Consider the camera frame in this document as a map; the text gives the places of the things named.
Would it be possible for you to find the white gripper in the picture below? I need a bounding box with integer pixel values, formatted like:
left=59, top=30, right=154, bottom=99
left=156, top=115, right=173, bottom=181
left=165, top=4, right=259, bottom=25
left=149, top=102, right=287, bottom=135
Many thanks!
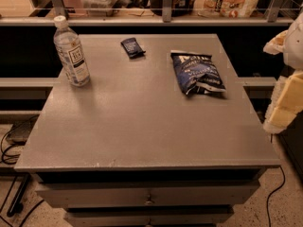
left=263, top=30, right=303, bottom=134

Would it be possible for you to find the blue chip bag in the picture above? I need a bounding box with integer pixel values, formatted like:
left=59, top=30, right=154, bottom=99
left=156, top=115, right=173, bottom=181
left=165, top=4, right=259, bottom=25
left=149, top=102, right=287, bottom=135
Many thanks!
left=170, top=50, right=225, bottom=95

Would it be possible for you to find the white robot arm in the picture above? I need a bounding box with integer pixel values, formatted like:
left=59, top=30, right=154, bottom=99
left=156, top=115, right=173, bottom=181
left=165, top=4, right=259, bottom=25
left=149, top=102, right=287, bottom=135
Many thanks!
left=263, top=13, right=303, bottom=134

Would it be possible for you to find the colourful snack bag on shelf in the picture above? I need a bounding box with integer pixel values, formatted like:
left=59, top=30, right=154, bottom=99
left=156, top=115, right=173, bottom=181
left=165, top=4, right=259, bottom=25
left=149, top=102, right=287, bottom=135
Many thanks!
left=198, top=0, right=258, bottom=18

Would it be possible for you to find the clear plastic water bottle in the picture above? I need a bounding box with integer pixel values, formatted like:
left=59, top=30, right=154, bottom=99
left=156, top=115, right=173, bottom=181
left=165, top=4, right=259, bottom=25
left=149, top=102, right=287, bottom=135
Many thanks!
left=53, top=15, right=90, bottom=87

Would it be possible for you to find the upper grey drawer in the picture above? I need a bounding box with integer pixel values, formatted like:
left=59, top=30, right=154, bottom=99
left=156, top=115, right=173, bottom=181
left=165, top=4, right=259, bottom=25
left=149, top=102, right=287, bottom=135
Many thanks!
left=36, top=181, right=259, bottom=209

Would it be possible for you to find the grey drawer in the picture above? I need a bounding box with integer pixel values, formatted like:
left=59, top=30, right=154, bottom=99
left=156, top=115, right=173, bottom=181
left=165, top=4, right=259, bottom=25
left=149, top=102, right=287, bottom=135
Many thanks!
left=36, top=181, right=259, bottom=209
left=64, top=207, right=234, bottom=227

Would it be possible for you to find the lower grey drawer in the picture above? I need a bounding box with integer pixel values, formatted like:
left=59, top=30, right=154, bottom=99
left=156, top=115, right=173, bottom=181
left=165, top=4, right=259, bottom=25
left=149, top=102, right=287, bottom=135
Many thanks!
left=64, top=207, right=234, bottom=227

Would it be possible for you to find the grey drawer cabinet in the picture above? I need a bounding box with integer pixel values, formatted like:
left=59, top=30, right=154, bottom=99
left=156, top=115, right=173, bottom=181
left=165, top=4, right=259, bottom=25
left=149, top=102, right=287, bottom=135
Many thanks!
left=16, top=34, right=280, bottom=213

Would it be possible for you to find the small dark blue snack packet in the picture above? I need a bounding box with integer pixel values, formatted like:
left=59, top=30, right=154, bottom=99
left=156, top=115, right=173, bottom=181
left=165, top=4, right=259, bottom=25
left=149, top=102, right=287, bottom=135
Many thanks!
left=121, top=37, right=145, bottom=59

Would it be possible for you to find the clear plastic container on shelf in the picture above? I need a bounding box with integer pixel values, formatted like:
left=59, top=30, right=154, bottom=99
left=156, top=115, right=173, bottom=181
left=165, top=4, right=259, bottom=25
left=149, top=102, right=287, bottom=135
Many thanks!
left=81, top=0, right=117, bottom=17

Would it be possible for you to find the black metal stand leg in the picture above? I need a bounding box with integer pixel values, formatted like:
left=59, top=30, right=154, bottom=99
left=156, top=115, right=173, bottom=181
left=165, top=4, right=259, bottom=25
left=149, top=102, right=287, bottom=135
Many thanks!
left=7, top=174, right=30, bottom=218

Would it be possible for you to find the black cable right floor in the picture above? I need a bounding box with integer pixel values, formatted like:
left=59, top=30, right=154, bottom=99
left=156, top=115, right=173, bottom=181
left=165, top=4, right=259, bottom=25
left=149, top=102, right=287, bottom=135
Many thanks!
left=265, top=166, right=286, bottom=227

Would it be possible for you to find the metal shelf rail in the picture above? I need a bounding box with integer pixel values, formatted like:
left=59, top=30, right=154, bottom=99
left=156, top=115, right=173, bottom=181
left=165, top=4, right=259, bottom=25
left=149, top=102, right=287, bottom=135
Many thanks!
left=0, top=0, right=297, bottom=26

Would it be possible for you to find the black cables left floor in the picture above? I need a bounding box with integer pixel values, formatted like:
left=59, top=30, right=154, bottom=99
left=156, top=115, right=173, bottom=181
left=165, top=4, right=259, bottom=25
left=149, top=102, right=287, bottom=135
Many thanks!
left=0, top=115, right=45, bottom=227

